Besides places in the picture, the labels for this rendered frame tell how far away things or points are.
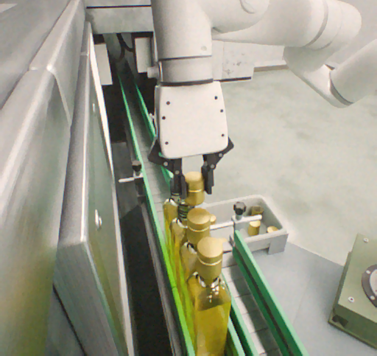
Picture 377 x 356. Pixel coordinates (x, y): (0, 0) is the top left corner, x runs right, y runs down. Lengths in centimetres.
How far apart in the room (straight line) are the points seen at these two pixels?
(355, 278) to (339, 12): 59
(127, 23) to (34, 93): 112
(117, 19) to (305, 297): 115
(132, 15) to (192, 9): 92
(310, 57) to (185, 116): 33
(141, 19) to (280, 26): 83
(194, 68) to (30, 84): 22
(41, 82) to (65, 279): 13
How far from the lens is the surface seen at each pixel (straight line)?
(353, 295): 81
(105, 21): 129
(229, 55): 451
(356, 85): 67
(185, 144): 40
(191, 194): 45
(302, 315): 84
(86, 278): 22
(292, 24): 54
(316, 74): 68
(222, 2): 41
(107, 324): 27
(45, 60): 27
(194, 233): 42
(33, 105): 18
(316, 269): 94
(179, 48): 38
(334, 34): 59
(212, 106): 40
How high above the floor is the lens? 145
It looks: 35 degrees down
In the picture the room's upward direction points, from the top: straight up
